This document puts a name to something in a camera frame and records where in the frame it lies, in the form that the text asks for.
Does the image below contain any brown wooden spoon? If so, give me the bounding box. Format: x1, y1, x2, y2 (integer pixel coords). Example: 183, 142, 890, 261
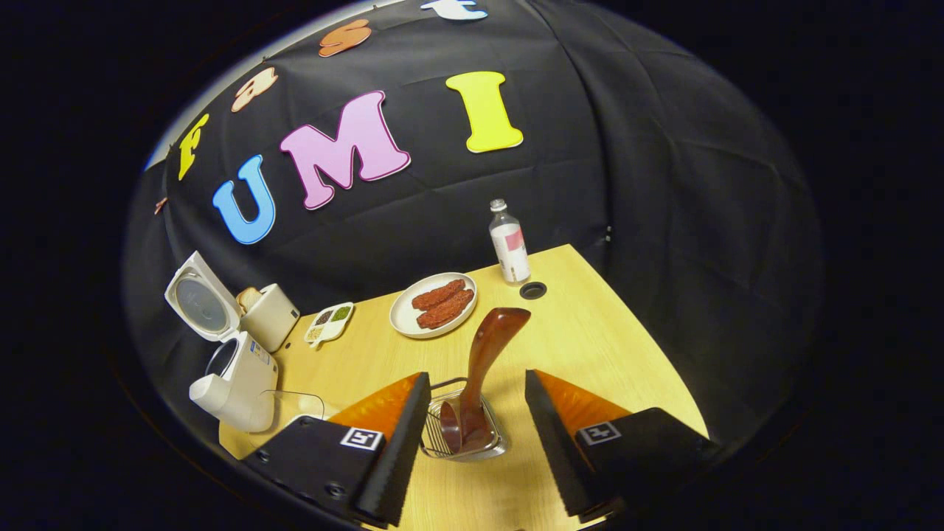
440, 307, 532, 454

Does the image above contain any white round plate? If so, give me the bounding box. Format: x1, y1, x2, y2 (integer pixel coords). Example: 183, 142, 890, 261
389, 272, 479, 339

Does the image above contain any white divided condiment dish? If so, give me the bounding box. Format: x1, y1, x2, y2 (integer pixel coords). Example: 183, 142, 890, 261
304, 302, 355, 347

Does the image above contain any white rice cooker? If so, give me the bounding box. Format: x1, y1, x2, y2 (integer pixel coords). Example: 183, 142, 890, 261
164, 251, 280, 434

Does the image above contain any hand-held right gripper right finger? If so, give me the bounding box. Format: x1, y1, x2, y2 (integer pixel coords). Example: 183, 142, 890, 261
525, 369, 720, 524

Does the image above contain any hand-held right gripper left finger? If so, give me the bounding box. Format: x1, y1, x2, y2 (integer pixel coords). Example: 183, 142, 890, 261
242, 371, 432, 528

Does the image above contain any white toaster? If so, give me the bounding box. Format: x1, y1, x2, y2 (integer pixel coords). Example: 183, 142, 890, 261
236, 283, 301, 353

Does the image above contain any metal wire chopstick holder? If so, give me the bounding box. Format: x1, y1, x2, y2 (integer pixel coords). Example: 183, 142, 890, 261
419, 378, 508, 462

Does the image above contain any red meat slice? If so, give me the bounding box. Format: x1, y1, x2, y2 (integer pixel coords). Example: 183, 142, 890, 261
417, 289, 476, 330
412, 279, 467, 311

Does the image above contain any small bottle with pink label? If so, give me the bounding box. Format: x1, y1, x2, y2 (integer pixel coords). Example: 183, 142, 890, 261
488, 198, 532, 285

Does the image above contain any clear box of rice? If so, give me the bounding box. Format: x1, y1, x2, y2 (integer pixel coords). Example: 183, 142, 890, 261
251, 389, 327, 447

